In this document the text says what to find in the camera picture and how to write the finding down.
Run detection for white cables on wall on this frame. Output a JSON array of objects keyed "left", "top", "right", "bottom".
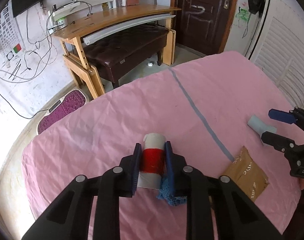
[{"left": 0, "top": 0, "right": 94, "bottom": 120}]

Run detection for dark brown tufted bench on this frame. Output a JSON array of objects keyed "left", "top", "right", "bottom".
[{"left": 84, "top": 23, "right": 169, "bottom": 88}]

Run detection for purple foot massage mat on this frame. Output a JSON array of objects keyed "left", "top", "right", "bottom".
[{"left": 36, "top": 89, "right": 89, "bottom": 135}]

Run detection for brown entrance door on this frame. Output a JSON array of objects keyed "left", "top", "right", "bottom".
[{"left": 171, "top": 0, "right": 238, "bottom": 55}]

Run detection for red white paper roll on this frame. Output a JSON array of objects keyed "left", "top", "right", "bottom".
[{"left": 137, "top": 133, "right": 166, "bottom": 190}]

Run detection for white louvered cabinet door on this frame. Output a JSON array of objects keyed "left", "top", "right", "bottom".
[{"left": 244, "top": 0, "right": 304, "bottom": 109}]

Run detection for wooden desk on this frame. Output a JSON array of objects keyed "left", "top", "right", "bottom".
[{"left": 53, "top": 4, "right": 180, "bottom": 99}]

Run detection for pink tablecloth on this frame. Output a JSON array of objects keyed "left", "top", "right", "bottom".
[{"left": 22, "top": 51, "right": 304, "bottom": 232}]

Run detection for eye chart poster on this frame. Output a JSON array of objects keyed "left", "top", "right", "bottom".
[{"left": 0, "top": 0, "right": 25, "bottom": 61}]

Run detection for brown paper mailer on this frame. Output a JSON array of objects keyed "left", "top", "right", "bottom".
[{"left": 223, "top": 146, "right": 269, "bottom": 202}]

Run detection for blue scrap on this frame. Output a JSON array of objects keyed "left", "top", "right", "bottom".
[{"left": 157, "top": 176, "right": 187, "bottom": 206}]

